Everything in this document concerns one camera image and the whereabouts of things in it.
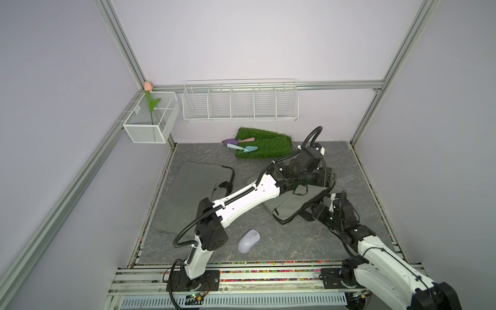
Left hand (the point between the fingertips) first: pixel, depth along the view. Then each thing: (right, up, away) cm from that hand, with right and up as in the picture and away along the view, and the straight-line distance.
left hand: (331, 178), depth 70 cm
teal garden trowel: (-33, +13, +46) cm, 58 cm away
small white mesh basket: (-81, +23, +17) cm, 85 cm away
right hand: (-1, -15, +17) cm, 23 cm away
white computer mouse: (-30, -27, +12) cm, 42 cm away
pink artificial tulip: (-77, +35, +21) cm, 87 cm away
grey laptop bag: (-59, -5, +29) cm, 66 cm away
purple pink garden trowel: (-40, +19, +50) cm, 67 cm away
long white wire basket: (-35, +38, +29) cm, 59 cm away
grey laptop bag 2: (-10, -12, +20) cm, 25 cm away
